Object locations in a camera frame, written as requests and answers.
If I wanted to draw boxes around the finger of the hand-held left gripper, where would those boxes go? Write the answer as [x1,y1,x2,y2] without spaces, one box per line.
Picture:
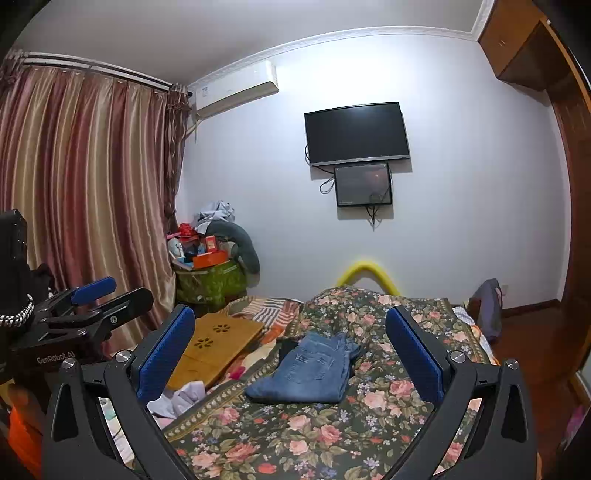
[34,276,117,320]
[39,288,155,334]

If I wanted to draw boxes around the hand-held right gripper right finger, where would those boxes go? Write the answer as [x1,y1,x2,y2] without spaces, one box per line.
[385,305,541,480]

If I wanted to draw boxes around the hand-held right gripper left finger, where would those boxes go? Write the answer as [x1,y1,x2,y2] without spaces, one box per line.
[41,305,197,480]

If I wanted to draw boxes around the blue jeans pants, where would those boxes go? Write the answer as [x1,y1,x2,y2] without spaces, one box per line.
[245,332,364,404]

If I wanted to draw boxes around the white crumpled cloth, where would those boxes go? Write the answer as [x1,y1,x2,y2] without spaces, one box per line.
[147,381,206,419]

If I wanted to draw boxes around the wooden lap table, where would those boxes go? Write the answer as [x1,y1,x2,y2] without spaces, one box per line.
[165,313,265,391]

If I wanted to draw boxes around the green patterned storage bag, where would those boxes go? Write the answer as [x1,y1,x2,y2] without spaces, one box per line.
[174,260,248,306]

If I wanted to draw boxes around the orange cloth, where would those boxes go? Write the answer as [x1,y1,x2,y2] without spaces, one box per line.
[7,387,45,478]

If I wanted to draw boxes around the grey bag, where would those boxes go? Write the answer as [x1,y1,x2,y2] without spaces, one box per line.
[471,278,504,345]

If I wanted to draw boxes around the orange box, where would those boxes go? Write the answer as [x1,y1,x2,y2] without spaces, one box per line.
[191,251,230,270]

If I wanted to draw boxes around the yellow foam tube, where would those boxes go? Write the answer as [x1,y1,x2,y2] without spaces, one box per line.
[337,259,400,294]

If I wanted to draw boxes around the striped pink gold curtain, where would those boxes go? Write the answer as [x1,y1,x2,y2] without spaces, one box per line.
[0,65,191,352]

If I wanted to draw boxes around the striped cloth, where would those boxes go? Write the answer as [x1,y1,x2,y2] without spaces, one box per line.
[252,300,297,331]

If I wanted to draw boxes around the floral green blanket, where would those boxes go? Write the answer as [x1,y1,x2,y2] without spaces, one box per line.
[161,286,502,480]

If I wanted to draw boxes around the light grey cloth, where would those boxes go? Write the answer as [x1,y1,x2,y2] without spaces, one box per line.
[194,200,236,232]

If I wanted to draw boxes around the white air conditioner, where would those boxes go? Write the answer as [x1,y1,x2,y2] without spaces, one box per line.
[187,62,280,116]

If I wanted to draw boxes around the wooden wardrobe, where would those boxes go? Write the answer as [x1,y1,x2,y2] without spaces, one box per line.
[478,0,591,384]

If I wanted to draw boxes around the small wall monitor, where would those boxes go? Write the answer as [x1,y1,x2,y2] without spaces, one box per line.
[334,161,393,208]

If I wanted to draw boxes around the curtain rail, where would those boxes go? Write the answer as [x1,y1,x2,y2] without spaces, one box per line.
[7,51,175,91]

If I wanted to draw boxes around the black wall television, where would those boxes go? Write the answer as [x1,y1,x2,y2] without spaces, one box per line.
[304,102,412,168]

